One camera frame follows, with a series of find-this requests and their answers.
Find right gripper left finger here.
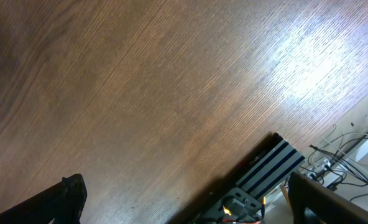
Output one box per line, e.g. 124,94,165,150
0,174,87,224

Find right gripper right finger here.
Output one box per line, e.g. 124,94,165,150
288,172,368,224

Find tangled cables off table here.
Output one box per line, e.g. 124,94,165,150
299,130,368,201

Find aluminium extrusion frame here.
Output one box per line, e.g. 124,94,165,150
196,133,306,224

